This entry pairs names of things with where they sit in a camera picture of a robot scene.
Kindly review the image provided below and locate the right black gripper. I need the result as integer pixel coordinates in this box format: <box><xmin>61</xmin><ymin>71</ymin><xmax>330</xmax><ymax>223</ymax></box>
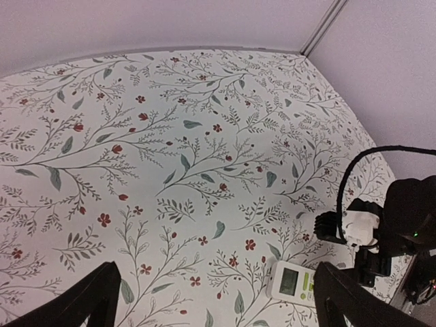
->
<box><xmin>354</xmin><ymin>249</ymin><xmax>392</xmax><ymax>287</ymax></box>

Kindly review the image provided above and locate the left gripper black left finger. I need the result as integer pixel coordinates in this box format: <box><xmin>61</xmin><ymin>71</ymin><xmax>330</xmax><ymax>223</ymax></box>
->
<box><xmin>6</xmin><ymin>262</ymin><xmax>121</xmax><ymax>327</ymax></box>

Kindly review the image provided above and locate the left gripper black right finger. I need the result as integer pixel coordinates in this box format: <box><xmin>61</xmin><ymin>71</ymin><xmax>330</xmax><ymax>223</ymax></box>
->
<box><xmin>314</xmin><ymin>262</ymin><xmax>426</xmax><ymax>327</ymax></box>

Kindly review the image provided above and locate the white remote control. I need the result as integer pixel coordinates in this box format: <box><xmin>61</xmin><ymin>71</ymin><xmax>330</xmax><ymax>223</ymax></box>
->
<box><xmin>266</xmin><ymin>260</ymin><xmax>315</xmax><ymax>307</ymax></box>

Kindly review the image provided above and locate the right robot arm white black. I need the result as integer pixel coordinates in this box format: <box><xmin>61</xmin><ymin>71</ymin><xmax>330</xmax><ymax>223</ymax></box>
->
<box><xmin>315</xmin><ymin>145</ymin><xmax>435</xmax><ymax>305</ymax></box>

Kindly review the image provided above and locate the floral patterned table mat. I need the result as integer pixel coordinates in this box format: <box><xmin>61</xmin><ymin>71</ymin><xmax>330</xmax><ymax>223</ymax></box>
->
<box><xmin>1</xmin><ymin>50</ymin><xmax>374</xmax><ymax>326</ymax></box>

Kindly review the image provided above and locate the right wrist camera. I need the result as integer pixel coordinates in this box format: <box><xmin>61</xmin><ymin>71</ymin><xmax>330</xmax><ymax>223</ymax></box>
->
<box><xmin>314</xmin><ymin>198</ymin><xmax>383</xmax><ymax>253</ymax></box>

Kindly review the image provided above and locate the right aluminium frame post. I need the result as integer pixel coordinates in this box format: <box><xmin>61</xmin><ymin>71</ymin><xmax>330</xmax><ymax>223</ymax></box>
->
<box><xmin>299</xmin><ymin>0</ymin><xmax>349</xmax><ymax>58</ymax></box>

